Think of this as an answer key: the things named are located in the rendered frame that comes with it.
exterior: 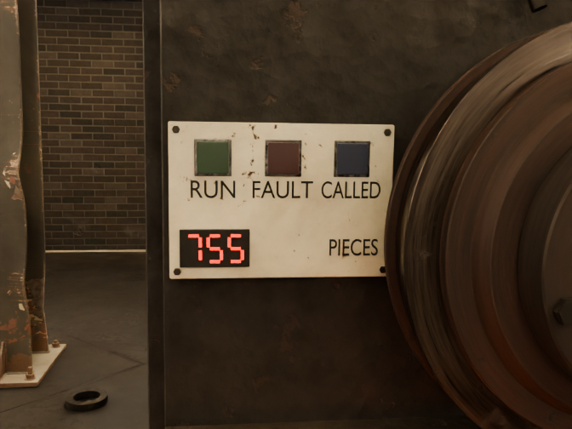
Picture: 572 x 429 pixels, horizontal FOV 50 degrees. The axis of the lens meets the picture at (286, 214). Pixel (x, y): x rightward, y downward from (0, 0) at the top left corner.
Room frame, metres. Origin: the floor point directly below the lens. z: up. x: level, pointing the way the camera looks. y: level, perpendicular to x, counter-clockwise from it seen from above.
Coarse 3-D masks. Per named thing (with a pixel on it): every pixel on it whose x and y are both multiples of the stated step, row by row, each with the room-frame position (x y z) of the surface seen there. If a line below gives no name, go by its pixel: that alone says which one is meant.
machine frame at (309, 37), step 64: (192, 0) 0.71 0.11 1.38; (256, 0) 0.72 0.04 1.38; (320, 0) 0.72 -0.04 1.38; (384, 0) 0.73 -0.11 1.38; (448, 0) 0.74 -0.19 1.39; (512, 0) 0.75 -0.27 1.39; (192, 64) 0.71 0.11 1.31; (256, 64) 0.72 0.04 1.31; (320, 64) 0.72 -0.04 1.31; (384, 64) 0.73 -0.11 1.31; (448, 64) 0.74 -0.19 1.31; (192, 320) 0.71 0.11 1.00; (256, 320) 0.72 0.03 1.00; (320, 320) 0.73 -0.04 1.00; (384, 320) 0.73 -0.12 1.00; (192, 384) 0.71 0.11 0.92; (256, 384) 0.72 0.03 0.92; (320, 384) 0.73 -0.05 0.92; (384, 384) 0.73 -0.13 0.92
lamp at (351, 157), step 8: (344, 144) 0.70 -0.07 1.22; (352, 144) 0.70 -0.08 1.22; (360, 144) 0.70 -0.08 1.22; (344, 152) 0.70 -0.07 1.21; (352, 152) 0.70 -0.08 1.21; (360, 152) 0.70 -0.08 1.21; (344, 160) 0.70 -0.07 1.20; (352, 160) 0.70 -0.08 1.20; (360, 160) 0.70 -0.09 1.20; (344, 168) 0.70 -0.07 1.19; (352, 168) 0.70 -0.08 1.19; (360, 168) 0.70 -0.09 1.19
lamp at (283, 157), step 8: (272, 144) 0.69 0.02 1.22; (280, 144) 0.69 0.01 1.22; (288, 144) 0.70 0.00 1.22; (296, 144) 0.70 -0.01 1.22; (272, 152) 0.69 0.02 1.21; (280, 152) 0.69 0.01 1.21; (288, 152) 0.70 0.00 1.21; (296, 152) 0.70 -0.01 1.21; (272, 160) 0.69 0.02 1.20; (280, 160) 0.69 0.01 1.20; (288, 160) 0.70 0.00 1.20; (296, 160) 0.70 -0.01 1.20; (272, 168) 0.69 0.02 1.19; (280, 168) 0.69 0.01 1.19; (288, 168) 0.70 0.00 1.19; (296, 168) 0.70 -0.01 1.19
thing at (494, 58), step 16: (512, 48) 0.66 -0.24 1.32; (480, 64) 0.65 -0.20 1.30; (464, 80) 0.65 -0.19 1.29; (448, 96) 0.65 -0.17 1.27; (432, 112) 0.65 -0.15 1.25; (416, 144) 0.65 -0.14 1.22; (400, 176) 0.65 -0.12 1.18; (400, 192) 0.65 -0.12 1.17; (384, 240) 0.65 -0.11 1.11; (384, 256) 0.65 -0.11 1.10; (400, 304) 0.65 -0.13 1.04; (400, 320) 0.65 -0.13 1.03; (416, 352) 0.65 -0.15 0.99
